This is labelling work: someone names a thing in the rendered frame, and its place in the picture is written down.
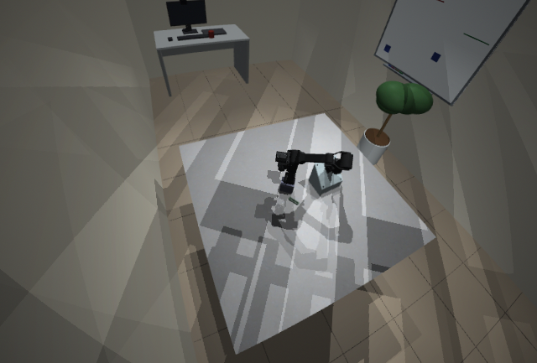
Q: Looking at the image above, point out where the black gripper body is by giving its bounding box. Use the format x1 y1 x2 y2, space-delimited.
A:
284 165 298 185

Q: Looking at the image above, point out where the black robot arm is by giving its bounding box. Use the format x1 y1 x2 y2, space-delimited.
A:
275 150 353 174

